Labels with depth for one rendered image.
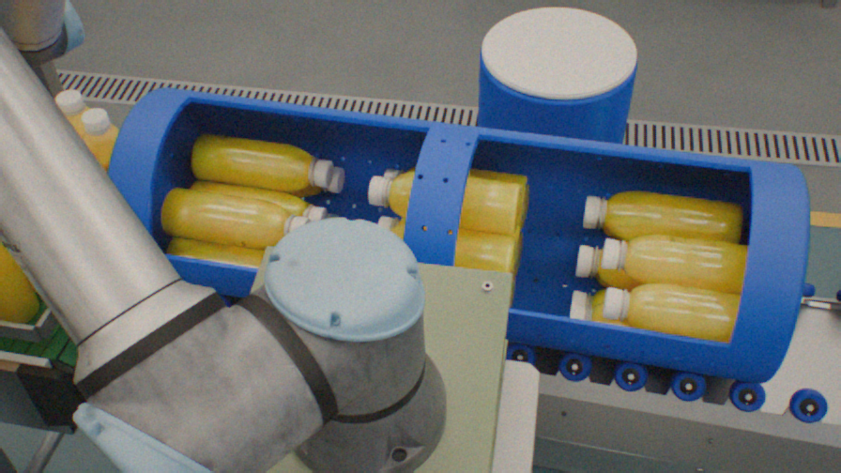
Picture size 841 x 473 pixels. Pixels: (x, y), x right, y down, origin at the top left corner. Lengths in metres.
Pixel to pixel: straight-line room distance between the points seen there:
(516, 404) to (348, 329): 0.39
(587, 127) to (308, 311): 1.05
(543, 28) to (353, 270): 1.13
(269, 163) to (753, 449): 0.78
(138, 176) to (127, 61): 2.44
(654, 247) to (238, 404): 0.67
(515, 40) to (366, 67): 1.78
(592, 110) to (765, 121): 1.77
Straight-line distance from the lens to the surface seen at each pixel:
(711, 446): 1.35
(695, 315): 1.14
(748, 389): 1.28
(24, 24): 1.03
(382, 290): 0.66
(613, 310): 1.15
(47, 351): 1.48
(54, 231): 0.66
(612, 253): 1.18
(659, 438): 1.34
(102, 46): 3.78
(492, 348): 0.90
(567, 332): 1.15
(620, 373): 1.27
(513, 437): 0.98
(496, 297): 0.93
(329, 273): 0.67
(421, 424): 0.80
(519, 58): 1.66
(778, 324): 1.13
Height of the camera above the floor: 1.98
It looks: 46 degrees down
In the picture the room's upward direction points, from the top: 2 degrees counter-clockwise
